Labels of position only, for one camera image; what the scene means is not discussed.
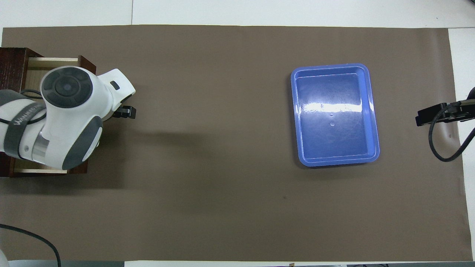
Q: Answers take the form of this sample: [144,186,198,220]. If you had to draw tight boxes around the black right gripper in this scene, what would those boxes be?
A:
[416,87,475,126]

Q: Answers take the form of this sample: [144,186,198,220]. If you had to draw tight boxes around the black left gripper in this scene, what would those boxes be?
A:
[112,106,137,119]

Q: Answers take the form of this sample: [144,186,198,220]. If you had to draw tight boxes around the dark wooden drawer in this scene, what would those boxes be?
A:
[13,55,97,175]

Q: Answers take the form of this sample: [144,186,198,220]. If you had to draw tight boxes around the blue plastic tray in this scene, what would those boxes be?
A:
[290,63,381,167]

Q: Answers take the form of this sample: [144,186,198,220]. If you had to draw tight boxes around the brown table mat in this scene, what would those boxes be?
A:
[0,24,466,262]

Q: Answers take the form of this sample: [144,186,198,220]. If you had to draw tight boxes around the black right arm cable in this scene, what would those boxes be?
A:
[429,100,475,162]

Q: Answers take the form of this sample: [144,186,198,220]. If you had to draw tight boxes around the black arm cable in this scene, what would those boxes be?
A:
[0,89,47,125]
[429,100,475,162]

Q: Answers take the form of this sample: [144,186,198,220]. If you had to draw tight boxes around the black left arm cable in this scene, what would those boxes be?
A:
[0,89,47,125]

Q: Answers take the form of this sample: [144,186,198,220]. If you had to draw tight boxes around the black loose cable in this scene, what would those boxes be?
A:
[0,224,62,267]

